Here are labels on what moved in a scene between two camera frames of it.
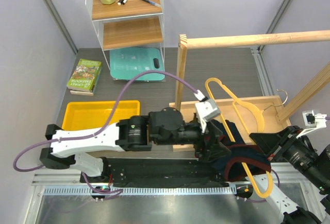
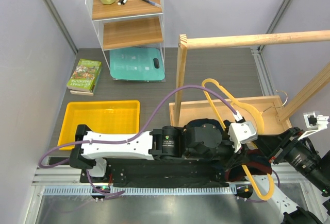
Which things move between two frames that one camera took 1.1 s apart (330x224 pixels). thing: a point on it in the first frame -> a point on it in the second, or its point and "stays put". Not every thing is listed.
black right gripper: [272, 143] stays put
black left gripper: [211, 152] -> [235, 158]
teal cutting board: [126, 63] stays put
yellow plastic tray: [84, 115] stays put
